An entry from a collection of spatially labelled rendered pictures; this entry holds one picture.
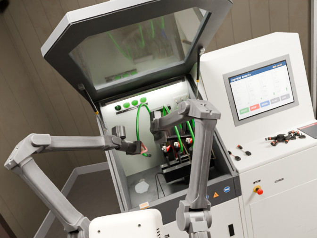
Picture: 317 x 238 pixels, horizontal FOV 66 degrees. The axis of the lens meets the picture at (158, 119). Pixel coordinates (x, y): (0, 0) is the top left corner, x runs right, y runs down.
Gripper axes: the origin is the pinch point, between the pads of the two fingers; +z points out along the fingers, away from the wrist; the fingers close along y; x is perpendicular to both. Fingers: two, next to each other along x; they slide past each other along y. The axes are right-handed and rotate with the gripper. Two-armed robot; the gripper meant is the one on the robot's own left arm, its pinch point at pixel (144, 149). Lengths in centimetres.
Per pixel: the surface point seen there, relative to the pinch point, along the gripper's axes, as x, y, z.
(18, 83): -100, 193, -4
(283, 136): -11, -58, 64
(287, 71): -53, -67, 64
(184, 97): -43, -4, 37
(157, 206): 30.0, 0.1, 11.9
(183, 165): 5.7, -4.1, 33.1
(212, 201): 27, -20, 38
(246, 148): -5, -37, 56
